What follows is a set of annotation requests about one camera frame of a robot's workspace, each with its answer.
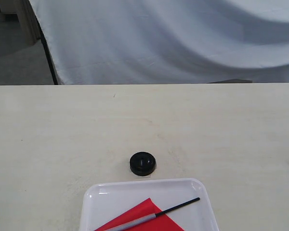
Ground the red flag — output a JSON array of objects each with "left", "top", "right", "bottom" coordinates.
[{"left": 97, "top": 197, "right": 200, "bottom": 231}]

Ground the black round flag base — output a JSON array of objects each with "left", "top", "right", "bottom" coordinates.
[{"left": 130, "top": 152, "right": 157, "bottom": 177}]

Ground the white backdrop cloth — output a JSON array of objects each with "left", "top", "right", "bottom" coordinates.
[{"left": 31, "top": 0, "right": 289, "bottom": 85}]

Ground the white plastic tray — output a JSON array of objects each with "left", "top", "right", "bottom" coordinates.
[{"left": 79, "top": 178, "right": 219, "bottom": 231}]

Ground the wooden furniture in background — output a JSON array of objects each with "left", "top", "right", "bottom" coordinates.
[{"left": 0, "top": 0, "right": 40, "bottom": 46}]

